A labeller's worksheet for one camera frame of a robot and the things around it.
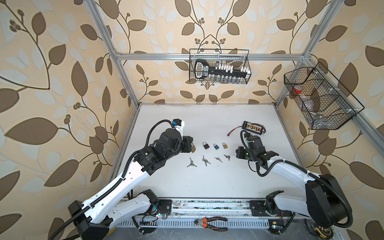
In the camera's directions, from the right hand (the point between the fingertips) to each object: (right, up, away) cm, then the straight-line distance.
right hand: (237, 152), depth 89 cm
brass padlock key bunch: (-4, -4, +4) cm, 7 cm away
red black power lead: (+1, +12, +16) cm, 20 cm away
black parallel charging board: (+16, +14, +16) cm, 27 cm away
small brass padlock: (-6, +3, +8) cm, 10 cm away
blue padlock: (-11, +1, +7) cm, 14 cm away
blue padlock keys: (-11, -5, +3) cm, 12 cm away
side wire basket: (+40, +28, -15) cm, 51 cm away
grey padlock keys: (-19, -6, +2) cm, 20 cm away
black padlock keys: (-27, -7, +2) cm, 28 cm away
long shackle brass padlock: (-26, +6, -18) cm, 32 cm away
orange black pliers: (-21, -29, -19) cm, 40 cm away
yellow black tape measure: (+33, -30, -23) cm, 51 cm away
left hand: (-25, +11, -20) cm, 33 cm away
